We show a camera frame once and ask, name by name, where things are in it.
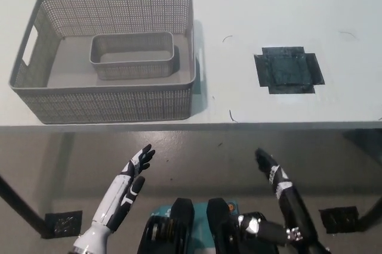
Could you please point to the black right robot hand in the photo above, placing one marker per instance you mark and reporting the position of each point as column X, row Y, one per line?
column 294, row 206

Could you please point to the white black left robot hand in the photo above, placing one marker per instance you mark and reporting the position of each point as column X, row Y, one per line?
column 119, row 194

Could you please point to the small grey perforated basket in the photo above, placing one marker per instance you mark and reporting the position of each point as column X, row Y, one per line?
column 131, row 66

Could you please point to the black teal robot torso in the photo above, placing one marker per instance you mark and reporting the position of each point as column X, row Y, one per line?
column 194, row 227

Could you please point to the black tape patch on table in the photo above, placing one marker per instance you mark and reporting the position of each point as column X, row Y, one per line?
column 288, row 69

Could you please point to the large grey perforated basket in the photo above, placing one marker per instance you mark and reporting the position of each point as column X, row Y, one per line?
column 59, row 57

